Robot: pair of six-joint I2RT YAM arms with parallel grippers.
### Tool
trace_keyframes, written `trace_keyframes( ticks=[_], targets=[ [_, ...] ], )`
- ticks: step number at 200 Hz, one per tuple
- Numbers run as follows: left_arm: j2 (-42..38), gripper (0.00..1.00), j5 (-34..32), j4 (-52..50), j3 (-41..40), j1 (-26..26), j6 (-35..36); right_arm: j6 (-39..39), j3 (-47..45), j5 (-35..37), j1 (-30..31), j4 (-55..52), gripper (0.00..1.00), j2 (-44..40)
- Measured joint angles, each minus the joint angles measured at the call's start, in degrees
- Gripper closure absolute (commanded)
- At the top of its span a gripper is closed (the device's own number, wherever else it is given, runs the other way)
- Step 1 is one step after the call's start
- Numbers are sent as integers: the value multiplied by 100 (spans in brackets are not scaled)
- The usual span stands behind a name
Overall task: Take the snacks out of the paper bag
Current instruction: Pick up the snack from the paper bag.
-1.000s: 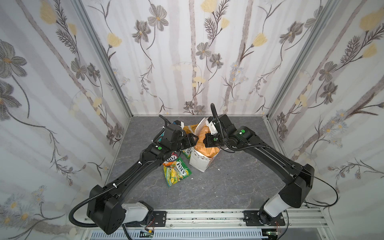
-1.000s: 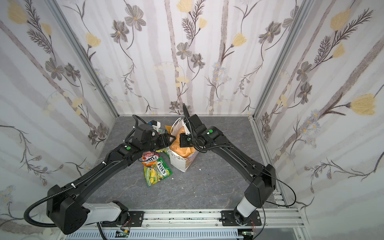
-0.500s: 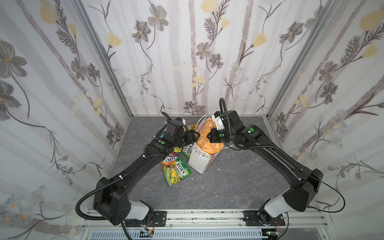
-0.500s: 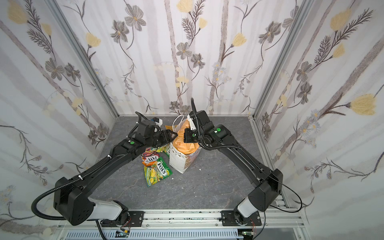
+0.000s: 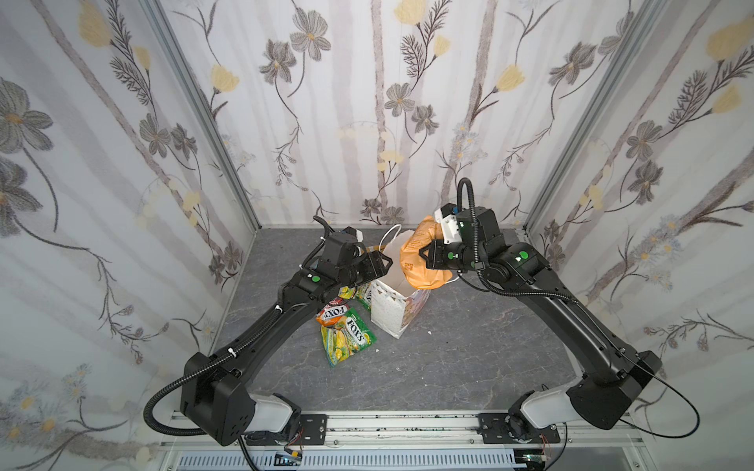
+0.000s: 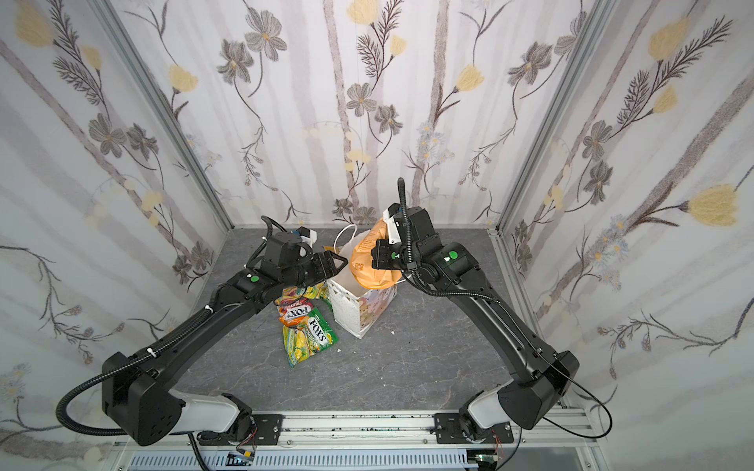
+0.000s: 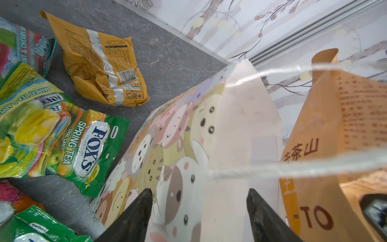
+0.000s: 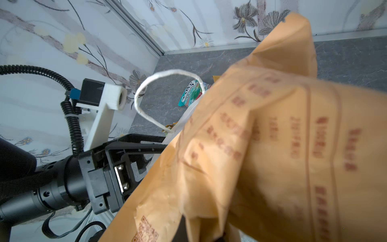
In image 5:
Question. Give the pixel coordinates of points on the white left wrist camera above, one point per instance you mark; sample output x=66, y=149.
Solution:
x=356, y=233

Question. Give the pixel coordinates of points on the green tea candy bag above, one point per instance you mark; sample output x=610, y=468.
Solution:
x=345, y=336

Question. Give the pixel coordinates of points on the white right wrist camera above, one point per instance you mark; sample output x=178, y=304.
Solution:
x=446, y=217

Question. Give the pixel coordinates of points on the white patterned paper bag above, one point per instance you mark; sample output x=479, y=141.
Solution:
x=394, y=301

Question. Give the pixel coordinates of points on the orange fruits candy bag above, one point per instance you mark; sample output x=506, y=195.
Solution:
x=333, y=312

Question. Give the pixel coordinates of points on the green spring candy bag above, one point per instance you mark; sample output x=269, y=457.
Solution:
x=361, y=293

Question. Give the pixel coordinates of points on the orange snack bag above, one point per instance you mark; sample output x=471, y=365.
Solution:
x=414, y=267

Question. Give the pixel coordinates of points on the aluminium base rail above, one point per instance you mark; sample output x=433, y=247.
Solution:
x=416, y=440

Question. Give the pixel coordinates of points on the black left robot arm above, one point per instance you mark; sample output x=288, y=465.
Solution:
x=215, y=397

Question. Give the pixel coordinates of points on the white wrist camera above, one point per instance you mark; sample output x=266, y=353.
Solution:
x=446, y=217
x=356, y=233

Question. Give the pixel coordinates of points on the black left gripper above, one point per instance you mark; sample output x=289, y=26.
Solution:
x=365, y=264

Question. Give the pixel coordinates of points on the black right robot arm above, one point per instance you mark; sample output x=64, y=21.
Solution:
x=614, y=373

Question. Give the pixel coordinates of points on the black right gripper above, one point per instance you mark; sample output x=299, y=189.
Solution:
x=439, y=255

